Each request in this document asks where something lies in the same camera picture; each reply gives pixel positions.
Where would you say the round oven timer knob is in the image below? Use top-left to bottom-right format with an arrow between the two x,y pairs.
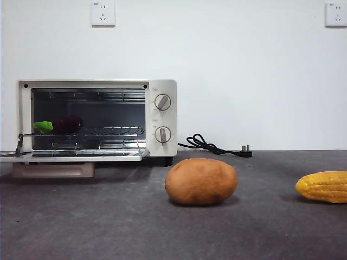
154,126 -> 172,144

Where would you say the yellow corn cob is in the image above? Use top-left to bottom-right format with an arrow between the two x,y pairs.
294,170 -> 347,204

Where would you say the oven door with beige handle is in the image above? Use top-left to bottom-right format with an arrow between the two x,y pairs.
0,150 -> 150,179

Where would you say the white wall socket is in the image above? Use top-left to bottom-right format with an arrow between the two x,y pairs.
325,2 -> 347,28
91,1 -> 116,28

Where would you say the white toaster oven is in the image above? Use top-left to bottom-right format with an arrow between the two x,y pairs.
17,79 -> 178,166

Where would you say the black power cable with plug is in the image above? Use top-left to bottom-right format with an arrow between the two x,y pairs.
178,133 -> 253,158

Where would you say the brown potato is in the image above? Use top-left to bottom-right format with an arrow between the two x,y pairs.
164,158 -> 238,205

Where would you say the purple eggplant with green stem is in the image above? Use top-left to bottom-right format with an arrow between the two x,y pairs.
34,115 -> 84,135

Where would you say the metal wire oven rack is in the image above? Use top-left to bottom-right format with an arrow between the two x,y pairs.
18,125 -> 146,138

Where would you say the round oven temperature knob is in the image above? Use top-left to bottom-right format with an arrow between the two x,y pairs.
154,94 -> 172,111

